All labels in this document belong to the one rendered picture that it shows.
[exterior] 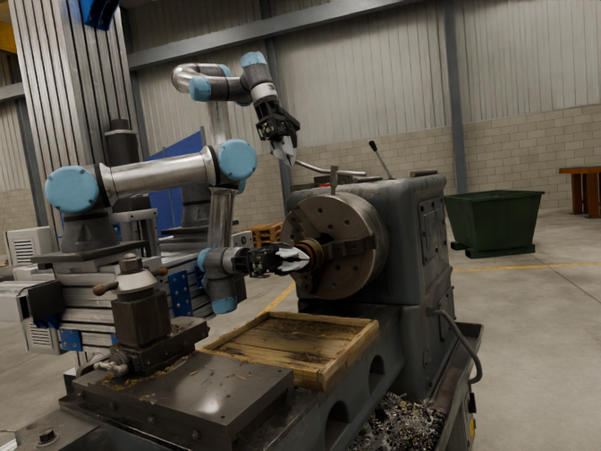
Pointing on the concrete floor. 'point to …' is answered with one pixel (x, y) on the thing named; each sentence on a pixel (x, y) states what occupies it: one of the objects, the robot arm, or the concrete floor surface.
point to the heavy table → (585, 190)
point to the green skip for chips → (494, 222)
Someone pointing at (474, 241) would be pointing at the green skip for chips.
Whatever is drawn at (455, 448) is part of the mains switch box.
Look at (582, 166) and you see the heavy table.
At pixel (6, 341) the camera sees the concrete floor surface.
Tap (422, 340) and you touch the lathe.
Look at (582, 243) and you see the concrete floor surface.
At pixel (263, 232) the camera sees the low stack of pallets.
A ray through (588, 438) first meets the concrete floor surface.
